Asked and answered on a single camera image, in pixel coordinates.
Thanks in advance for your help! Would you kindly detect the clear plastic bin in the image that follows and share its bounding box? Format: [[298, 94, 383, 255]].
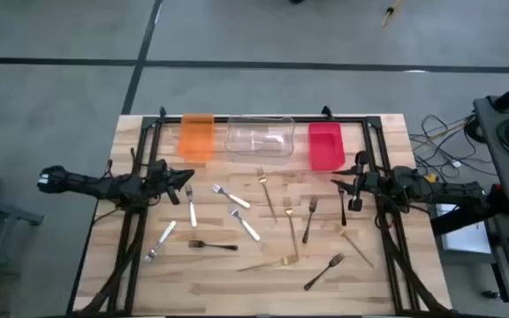
[[224, 115, 296, 159]]

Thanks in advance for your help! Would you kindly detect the yellow floor cable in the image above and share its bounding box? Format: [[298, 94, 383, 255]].
[[380, 0, 404, 29]]

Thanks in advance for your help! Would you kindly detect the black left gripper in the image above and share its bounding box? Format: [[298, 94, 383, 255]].
[[144, 159, 195, 206]]

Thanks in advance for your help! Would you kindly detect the gold fork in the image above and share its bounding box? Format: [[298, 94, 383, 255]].
[[236, 254, 300, 272], [256, 168, 278, 223], [283, 196, 300, 260], [334, 224, 375, 269]]

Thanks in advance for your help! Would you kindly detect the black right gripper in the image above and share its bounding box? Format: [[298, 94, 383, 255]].
[[330, 150, 399, 212]]

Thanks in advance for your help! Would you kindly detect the black desk support bar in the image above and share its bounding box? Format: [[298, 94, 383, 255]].
[[430, 201, 509, 236]]

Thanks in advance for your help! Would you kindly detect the red plastic bin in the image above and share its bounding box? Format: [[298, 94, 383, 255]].
[[308, 121, 346, 171]]

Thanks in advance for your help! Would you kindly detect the grey equipment desk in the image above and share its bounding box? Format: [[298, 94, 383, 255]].
[[473, 95, 509, 318]]

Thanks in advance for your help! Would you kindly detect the thin yellow cable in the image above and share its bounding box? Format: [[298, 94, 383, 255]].
[[412, 119, 475, 150]]

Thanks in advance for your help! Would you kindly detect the grey metal table frame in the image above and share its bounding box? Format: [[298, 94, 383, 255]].
[[0, 190, 46, 318]]

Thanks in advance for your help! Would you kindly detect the orange plastic bin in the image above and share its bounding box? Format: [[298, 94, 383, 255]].
[[178, 113, 216, 163]]

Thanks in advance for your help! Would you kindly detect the white handled silver fork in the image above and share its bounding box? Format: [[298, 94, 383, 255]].
[[230, 208, 262, 243], [211, 184, 252, 209], [143, 220, 178, 263], [185, 183, 198, 229]]

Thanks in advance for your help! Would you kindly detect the black aluminium table frame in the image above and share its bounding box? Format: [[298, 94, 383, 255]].
[[65, 114, 450, 318]]

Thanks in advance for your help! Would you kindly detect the black floor cable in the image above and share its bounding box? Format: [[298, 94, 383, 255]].
[[408, 113, 479, 178]]

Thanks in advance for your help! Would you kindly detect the white flat panel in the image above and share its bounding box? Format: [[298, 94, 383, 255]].
[[435, 202, 493, 255]]

